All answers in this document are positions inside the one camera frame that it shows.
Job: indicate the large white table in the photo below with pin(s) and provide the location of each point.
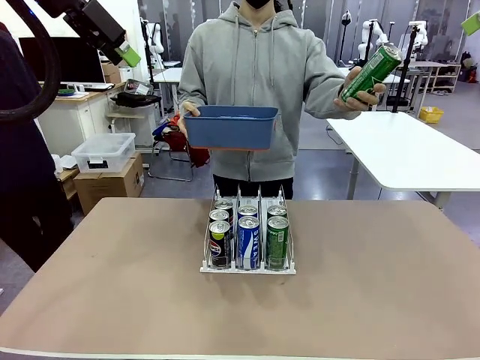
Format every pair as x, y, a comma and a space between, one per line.
405, 150

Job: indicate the green bowl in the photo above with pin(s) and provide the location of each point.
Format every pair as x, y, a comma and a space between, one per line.
64, 91

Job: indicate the clear plastic packet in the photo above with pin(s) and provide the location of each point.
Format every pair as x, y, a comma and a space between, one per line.
138, 87

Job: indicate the person's right forearm gray sleeve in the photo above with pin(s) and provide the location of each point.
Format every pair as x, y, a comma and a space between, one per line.
191, 86

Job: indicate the person in dark clothes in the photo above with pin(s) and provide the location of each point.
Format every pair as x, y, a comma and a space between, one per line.
22, 150

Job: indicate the person in gray hoodie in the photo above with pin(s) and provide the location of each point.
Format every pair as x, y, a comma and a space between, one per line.
247, 67

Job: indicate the clear plastic storage box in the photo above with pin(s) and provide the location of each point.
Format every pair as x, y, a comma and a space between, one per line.
103, 152

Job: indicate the blue Pocari Sweat can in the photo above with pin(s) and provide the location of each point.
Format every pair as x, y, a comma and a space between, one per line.
247, 210
249, 243

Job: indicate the small cardboard box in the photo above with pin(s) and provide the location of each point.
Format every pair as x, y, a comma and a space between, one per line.
111, 73

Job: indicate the black bag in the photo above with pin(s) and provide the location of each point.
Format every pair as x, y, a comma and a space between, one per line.
135, 99

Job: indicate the green soda can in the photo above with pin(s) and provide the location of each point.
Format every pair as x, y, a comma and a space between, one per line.
277, 240
277, 210
371, 73

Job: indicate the white lab table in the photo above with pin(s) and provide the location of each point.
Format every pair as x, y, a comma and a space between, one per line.
168, 75

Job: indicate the large brown cardboard box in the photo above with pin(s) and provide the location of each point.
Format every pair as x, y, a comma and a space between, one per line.
108, 185

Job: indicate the black tripod stand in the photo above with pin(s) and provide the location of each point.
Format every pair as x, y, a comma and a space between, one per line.
407, 75

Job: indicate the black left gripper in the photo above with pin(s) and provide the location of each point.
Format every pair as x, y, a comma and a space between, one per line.
99, 28

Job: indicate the black face mask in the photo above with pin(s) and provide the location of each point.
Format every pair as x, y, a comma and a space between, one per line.
258, 3

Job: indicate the white office desk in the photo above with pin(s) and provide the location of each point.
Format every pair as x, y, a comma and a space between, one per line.
75, 116

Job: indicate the small white side table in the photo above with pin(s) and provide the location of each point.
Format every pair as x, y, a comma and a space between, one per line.
129, 114

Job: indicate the person's left forearm gray sleeve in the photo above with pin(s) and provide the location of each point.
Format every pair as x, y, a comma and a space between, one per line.
322, 97

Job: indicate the yellow plastic crate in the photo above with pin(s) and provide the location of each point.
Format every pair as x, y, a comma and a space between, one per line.
431, 114

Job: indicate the person's right hand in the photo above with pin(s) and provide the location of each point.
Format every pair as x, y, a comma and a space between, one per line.
190, 109

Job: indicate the wooden shelf unit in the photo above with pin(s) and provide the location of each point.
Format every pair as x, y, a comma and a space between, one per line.
446, 77

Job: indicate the black Pepsi can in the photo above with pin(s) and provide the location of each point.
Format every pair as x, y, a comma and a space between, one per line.
219, 215
224, 204
220, 245

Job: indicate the metal frame chair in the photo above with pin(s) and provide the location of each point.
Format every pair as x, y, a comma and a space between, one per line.
168, 165

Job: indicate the black computer monitor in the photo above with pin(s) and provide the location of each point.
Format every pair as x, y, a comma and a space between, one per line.
78, 63

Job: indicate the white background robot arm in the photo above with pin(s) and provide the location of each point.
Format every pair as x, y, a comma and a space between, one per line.
369, 35
419, 35
155, 37

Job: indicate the person's left hand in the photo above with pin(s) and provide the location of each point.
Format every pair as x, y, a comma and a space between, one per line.
360, 105

